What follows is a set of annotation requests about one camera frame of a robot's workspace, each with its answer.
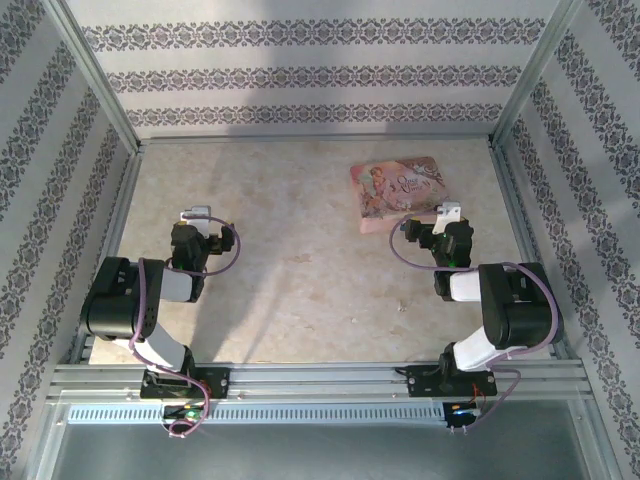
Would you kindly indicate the pink illustrated tin box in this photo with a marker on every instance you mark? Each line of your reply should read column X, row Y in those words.
column 395, row 190

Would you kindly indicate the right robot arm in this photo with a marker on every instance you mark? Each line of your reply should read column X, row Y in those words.
column 520, row 320

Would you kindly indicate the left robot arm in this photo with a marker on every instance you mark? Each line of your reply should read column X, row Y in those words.
column 115, row 310

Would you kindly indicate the grey metal panel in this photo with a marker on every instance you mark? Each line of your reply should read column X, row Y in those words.
column 320, row 455

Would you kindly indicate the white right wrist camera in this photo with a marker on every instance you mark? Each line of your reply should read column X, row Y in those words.
column 450, row 210

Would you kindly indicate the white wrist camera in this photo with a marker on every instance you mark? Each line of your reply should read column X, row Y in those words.
column 450, row 210
column 200, row 212

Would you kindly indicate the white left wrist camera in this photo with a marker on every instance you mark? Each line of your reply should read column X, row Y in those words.
column 200, row 212

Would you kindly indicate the aluminium frame side rail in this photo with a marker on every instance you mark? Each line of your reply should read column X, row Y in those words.
column 124, row 200
column 514, row 200

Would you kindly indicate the aluminium frame crossbar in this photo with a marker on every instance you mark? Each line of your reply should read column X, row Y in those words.
column 315, row 137

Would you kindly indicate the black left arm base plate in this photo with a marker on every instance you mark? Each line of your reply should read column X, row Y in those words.
column 220, row 382

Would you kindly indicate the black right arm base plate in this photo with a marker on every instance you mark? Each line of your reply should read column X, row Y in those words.
column 420, row 382

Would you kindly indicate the aluminium frame post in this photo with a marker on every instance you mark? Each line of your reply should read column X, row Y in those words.
column 532, row 80
column 95, row 80

